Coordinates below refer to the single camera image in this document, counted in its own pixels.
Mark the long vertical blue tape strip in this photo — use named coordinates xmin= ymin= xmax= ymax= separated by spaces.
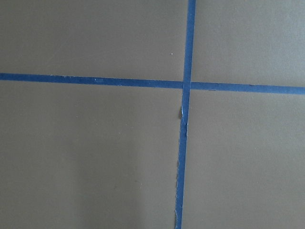
xmin=174 ymin=0 xmax=196 ymax=229

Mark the long horizontal blue tape strip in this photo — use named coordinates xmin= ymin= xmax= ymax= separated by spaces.
xmin=0 ymin=73 xmax=305 ymax=95

